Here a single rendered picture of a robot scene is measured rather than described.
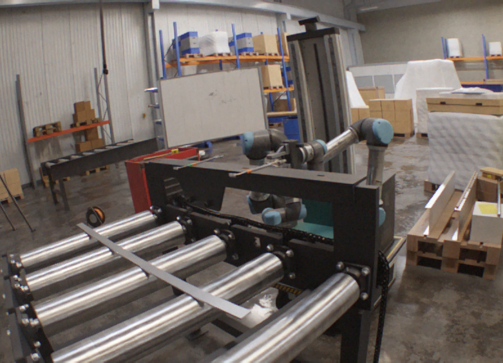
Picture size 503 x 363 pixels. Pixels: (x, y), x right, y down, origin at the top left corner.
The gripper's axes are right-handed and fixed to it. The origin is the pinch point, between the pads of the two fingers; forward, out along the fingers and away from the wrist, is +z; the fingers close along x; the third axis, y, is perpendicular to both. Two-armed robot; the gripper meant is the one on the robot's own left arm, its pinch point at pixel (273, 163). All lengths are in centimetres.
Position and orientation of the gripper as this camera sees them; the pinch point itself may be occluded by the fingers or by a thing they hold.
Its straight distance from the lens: 127.3
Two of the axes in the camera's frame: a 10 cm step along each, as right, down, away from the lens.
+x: 1.2, 9.7, 2.2
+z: -7.1, 2.4, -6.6
